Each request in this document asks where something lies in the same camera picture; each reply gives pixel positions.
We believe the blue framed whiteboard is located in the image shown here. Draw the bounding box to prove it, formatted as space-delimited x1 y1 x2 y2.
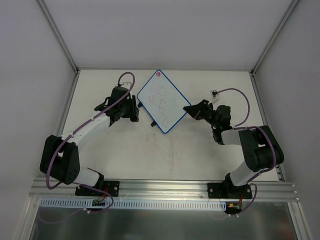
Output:
137 69 191 134

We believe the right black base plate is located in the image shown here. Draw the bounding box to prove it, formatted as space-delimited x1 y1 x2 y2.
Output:
207 182 253 200

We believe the aluminium mounting rail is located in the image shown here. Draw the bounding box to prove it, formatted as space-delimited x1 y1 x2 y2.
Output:
28 177 300 202

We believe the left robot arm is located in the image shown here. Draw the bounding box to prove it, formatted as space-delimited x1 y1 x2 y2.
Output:
39 85 139 195

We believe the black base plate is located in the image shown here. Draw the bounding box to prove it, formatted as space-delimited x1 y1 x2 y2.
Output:
75 180 120 197
207 182 253 200

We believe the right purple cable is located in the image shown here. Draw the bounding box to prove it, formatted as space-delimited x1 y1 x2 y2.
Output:
217 87 279 181

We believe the white slotted cable duct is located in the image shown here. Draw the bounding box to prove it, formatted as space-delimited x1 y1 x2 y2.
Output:
39 198 227 211

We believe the left aluminium frame post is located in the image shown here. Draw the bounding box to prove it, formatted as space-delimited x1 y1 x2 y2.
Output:
35 0 79 74

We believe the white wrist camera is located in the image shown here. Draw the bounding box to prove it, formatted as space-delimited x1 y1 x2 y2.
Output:
121 82 132 89
208 90 220 105

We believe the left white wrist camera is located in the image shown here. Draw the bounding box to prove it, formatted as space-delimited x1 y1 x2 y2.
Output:
121 82 132 89

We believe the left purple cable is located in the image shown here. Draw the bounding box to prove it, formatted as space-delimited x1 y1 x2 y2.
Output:
46 71 137 190

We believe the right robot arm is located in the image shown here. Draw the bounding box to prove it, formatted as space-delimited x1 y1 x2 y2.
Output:
183 100 284 199

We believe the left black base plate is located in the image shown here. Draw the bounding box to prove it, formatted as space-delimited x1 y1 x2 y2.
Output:
75 180 120 197

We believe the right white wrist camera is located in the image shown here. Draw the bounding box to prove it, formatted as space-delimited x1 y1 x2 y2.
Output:
208 90 220 105

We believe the aluminium frame post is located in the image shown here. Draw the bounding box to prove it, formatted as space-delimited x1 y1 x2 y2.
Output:
250 0 300 77
35 0 79 74

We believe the purple cable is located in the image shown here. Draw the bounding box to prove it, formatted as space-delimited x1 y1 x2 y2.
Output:
46 71 137 190
217 87 279 181

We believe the black whiteboard eraser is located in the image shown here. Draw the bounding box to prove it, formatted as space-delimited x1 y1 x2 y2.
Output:
130 117 139 123

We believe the right aluminium frame post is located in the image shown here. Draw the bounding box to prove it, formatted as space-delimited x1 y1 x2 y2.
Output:
250 0 300 77

